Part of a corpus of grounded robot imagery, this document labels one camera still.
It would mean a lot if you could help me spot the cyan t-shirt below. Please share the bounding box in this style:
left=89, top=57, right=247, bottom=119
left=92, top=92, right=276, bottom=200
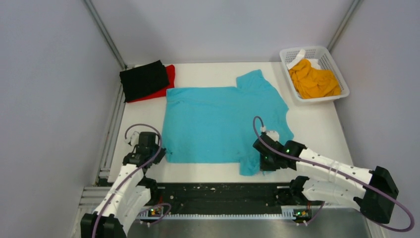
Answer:
left=162, top=69, right=294, bottom=176

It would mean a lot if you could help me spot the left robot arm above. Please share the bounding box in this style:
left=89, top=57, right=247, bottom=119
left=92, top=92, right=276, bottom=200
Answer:
left=80, top=132, right=165, bottom=238

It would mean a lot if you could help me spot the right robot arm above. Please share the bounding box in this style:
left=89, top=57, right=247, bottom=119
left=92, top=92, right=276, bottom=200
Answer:
left=253, top=132, right=399, bottom=224

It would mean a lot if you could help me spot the folded black t-shirt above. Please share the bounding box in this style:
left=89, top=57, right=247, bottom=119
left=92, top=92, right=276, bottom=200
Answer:
left=119, top=60, right=169, bottom=103

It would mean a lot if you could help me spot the folded red t-shirt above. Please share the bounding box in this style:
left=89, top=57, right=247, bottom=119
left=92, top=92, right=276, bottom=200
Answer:
left=128, top=64, right=176, bottom=104

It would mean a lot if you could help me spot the orange t-shirt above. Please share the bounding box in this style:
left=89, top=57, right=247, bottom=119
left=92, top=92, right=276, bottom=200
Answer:
left=288, top=59, right=341, bottom=99

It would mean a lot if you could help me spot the white cloth in basket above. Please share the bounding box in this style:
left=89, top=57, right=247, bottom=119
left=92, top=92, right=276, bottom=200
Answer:
left=286, top=49, right=321, bottom=70

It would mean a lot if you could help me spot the white plastic basket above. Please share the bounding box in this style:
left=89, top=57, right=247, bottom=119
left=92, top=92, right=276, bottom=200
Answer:
left=279, top=46, right=350, bottom=104

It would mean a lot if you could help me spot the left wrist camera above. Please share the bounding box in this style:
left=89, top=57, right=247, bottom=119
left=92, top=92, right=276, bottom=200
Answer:
left=125, top=131, right=140, bottom=146

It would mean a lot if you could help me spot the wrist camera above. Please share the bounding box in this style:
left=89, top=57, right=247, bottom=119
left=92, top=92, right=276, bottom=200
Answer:
left=125, top=131, right=140, bottom=146
left=261, top=126, right=280, bottom=142

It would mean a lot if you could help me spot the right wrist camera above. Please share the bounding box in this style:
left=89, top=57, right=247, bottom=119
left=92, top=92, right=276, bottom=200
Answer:
left=261, top=126, right=280, bottom=142

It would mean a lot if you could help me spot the white cable duct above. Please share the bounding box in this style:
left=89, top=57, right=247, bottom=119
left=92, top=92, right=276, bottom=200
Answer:
left=135, top=208, right=313, bottom=222

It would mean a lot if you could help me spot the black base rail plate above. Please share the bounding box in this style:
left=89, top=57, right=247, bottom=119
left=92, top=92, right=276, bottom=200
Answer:
left=147, top=182, right=309, bottom=215

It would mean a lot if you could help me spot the left aluminium frame post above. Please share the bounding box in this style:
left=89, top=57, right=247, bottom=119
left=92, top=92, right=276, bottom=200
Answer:
left=82, top=0, right=127, bottom=69

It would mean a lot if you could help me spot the aluminium frame post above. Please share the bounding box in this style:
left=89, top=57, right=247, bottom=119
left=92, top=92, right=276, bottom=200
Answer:
left=326, top=0, right=364, bottom=53
left=82, top=0, right=127, bottom=69

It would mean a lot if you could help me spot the right aluminium frame post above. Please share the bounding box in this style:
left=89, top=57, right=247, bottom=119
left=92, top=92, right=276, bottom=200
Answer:
left=326, top=0, right=364, bottom=53

